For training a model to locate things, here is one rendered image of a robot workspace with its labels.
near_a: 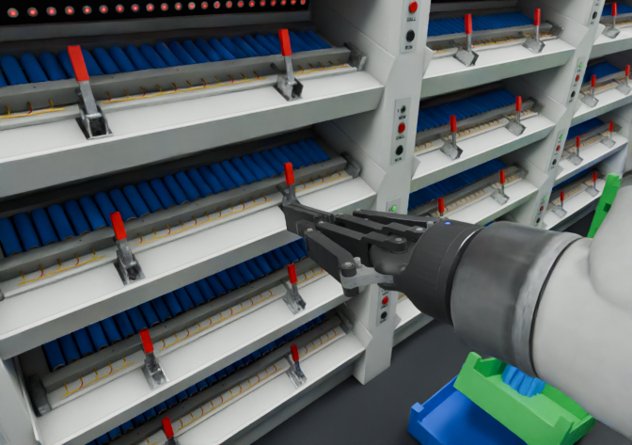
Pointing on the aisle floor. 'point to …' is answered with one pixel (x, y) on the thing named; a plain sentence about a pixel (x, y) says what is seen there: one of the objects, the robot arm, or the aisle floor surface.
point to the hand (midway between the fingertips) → (308, 222)
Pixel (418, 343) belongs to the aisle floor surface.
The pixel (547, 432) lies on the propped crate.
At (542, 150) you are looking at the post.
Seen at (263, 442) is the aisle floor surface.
